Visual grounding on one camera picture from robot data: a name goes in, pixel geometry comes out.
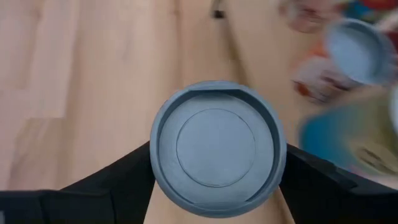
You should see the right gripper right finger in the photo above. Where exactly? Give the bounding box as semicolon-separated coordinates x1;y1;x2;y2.
279;144;398;224

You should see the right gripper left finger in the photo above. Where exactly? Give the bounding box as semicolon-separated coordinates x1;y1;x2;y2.
0;141;156;224

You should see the cherries can yellow blue label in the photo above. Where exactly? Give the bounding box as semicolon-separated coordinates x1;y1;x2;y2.
298;93;398;183

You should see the pineapple can orange label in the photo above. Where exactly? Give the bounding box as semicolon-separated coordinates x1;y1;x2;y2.
149;80;287;218

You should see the short sausage meatballs can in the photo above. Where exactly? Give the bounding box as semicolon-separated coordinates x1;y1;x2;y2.
292;17;397;105

